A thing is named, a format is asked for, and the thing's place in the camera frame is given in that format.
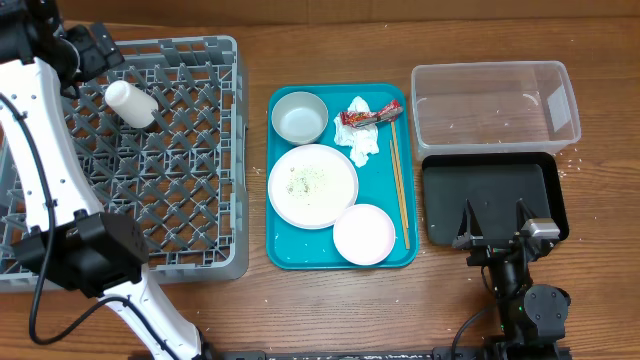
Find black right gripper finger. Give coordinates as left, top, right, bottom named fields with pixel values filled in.
left=452, top=200, right=484, bottom=249
left=516, top=198, right=537, bottom=235

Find white plastic cup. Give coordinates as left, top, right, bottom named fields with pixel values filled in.
left=104, top=80, right=158, bottom=128

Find small pink plate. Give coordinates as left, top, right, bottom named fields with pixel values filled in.
left=333, top=204, right=396, bottom=266

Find white napkin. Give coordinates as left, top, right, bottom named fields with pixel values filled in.
left=334, top=115, right=379, bottom=168

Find red snack wrapper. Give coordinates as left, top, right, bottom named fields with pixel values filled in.
left=340, top=100, right=404, bottom=128

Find white plate with rice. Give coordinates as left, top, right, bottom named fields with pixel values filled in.
left=267, top=144, right=359, bottom=230

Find grey metal bowl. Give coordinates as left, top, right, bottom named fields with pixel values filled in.
left=271, top=91, right=328, bottom=146

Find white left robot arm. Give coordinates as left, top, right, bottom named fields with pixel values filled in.
left=1, top=0, right=215, bottom=359

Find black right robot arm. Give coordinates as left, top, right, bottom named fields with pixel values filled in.
left=450, top=199, right=572, bottom=360

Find grey dishwasher rack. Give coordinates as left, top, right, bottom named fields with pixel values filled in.
left=0, top=34, right=250, bottom=294

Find black tray bin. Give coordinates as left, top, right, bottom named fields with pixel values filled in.
left=422, top=152, right=570, bottom=246

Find wooden chopstick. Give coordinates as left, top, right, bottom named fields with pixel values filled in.
left=389, top=140, right=410, bottom=250
left=390, top=122, right=409, bottom=230

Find clear plastic bin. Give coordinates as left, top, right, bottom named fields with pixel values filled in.
left=411, top=61, right=582, bottom=161

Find teal plastic tray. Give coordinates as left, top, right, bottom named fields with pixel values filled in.
left=265, top=83, right=420, bottom=270

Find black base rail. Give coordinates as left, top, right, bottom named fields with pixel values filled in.
left=219, top=345, right=501, bottom=360

